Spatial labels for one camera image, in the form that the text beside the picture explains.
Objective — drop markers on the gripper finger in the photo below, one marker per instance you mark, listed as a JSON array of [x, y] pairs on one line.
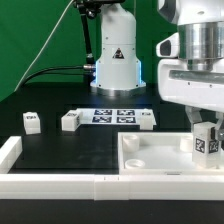
[[193, 114], [219, 128]]

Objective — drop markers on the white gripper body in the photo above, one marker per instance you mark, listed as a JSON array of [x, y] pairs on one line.
[[197, 89]]

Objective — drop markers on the white square table top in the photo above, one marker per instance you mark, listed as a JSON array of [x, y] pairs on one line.
[[160, 153]]

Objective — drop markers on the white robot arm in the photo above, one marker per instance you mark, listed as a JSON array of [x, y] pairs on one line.
[[191, 67]]

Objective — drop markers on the sheet of fiducial tags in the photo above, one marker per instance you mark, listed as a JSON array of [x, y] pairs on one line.
[[111, 116]]

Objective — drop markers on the white U-shaped fence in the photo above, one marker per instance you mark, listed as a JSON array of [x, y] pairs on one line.
[[102, 186]]

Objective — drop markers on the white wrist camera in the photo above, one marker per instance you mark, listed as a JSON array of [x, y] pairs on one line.
[[169, 47]]

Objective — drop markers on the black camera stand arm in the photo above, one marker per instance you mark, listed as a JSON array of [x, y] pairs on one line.
[[89, 9]]

